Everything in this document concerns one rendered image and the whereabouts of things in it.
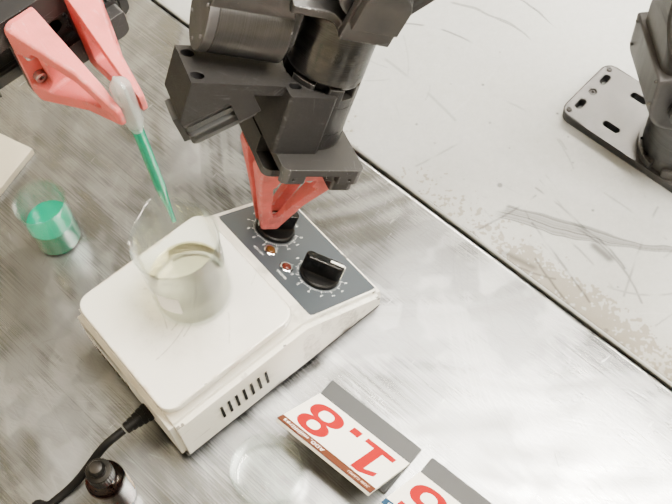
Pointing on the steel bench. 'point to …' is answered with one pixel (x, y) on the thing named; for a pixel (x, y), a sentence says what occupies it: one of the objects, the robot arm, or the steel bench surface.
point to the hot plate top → (201, 336)
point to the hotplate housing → (191, 424)
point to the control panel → (356, 283)
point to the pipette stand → (12, 160)
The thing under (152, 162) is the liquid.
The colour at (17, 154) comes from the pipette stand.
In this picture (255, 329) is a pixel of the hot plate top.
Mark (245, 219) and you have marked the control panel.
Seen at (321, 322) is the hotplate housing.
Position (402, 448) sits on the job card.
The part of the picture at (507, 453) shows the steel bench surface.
